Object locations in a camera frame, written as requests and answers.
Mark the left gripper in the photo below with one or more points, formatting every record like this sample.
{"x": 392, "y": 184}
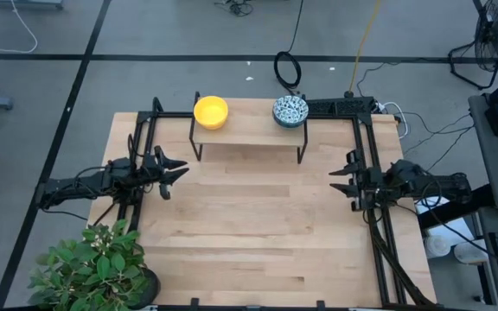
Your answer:
{"x": 159, "y": 153}

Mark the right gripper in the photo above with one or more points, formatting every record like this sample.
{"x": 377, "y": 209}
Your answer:
{"x": 354, "y": 156}

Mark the yellow plastic mini bowl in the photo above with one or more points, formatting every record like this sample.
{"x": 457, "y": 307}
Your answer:
{"x": 211, "y": 127}
{"x": 211, "y": 110}

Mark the teal patterned mini bowl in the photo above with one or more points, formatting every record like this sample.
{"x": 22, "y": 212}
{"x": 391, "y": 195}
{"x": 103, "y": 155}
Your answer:
{"x": 291, "y": 126}
{"x": 291, "y": 109}

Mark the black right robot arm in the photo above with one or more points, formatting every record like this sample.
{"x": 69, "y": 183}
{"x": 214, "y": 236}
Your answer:
{"x": 448, "y": 183}

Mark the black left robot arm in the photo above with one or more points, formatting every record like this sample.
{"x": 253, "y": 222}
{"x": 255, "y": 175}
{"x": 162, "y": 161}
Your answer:
{"x": 72, "y": 188}

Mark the black perforated power strip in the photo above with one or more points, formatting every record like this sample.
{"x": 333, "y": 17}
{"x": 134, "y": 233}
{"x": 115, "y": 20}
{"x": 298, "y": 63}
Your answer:
{"x": 340, "y": 105}

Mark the wooden shelf with black legs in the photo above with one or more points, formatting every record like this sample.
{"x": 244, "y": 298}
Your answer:
{"x": 249, "y": 129}

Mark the white round container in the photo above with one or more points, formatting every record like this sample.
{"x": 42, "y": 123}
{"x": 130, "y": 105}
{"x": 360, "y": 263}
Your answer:
{"x": 437, "y": 247}
{"x": 469, "y": 253}

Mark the white paper sheet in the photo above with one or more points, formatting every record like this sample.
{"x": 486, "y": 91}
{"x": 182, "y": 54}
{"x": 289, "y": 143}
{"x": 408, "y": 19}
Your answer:
{"x": 456, "y": 229}

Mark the black plant pot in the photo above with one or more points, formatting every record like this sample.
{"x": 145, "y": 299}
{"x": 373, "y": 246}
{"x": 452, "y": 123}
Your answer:
{"x": 151, "y": 287}

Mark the green leafy plant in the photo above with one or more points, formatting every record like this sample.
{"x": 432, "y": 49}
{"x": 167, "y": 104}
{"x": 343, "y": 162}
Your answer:
{"x": 102, "y": 268}

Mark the black table clamp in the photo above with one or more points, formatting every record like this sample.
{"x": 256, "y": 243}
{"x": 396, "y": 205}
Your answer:
{"x": 320, "y": 305}
{"x": 195, "y": 303}

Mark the black floor fan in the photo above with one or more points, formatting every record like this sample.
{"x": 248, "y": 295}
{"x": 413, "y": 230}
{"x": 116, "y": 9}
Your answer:
{"x": 497, "y": 34}

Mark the black aluminium rig frame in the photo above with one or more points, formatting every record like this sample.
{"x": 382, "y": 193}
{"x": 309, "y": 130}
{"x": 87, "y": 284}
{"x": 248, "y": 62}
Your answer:
{"x": 175, "y": 115}

